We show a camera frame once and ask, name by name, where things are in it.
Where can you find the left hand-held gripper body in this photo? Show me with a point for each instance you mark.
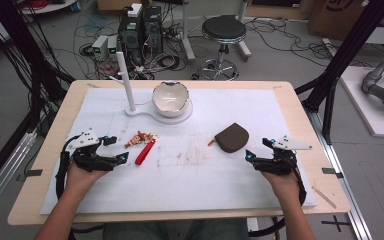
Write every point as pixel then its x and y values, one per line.
pixel 85 156

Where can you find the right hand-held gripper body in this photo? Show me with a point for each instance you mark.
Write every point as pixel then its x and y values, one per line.
pixel 281 163

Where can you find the brown zip pouch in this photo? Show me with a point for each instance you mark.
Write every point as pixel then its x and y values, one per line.
pixel 231 138

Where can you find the person's right hand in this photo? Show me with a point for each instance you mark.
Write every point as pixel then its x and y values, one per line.
pixel 285 186

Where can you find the person's left hand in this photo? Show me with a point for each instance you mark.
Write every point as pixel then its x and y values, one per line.
pixel 81 181

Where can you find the light wooden table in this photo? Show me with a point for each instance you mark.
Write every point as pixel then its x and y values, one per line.
pixel 300 110

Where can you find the black tape strip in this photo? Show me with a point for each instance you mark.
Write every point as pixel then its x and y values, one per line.
pixel 33 173
pixel 331 172

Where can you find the thin wooden stick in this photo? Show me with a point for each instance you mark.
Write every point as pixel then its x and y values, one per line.
pixel 324 197

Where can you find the white pole stand with base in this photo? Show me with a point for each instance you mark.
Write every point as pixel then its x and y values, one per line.
pixel 126 83

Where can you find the white foam mat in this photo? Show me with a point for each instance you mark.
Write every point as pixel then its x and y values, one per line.
pixel 180 186

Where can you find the white egg-shaped ceramic bowl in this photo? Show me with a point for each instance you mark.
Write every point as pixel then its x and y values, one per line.
pixel 170 100

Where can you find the grey power supply unit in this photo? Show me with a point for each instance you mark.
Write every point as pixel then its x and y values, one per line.
pixel 99 46
pixel 112 45

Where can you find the white platform board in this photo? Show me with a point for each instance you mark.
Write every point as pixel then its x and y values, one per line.
pixel 363 106

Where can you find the black computer tower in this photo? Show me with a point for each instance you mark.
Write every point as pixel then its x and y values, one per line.
pixel 130 40
pixel 153 30

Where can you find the white power strip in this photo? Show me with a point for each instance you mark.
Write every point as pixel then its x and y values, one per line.
pixel 329 46

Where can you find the black round stool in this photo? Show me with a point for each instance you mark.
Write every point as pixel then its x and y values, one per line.
pixel 224 30

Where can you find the white box on computer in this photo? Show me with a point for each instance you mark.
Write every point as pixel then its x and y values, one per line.
pixel 135 10

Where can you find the cardboard box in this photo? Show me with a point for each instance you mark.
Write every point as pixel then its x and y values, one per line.
pixel 336 16

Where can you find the aluminium rail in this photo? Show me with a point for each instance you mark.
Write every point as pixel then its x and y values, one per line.
pixel 343 173
pixel 3 176

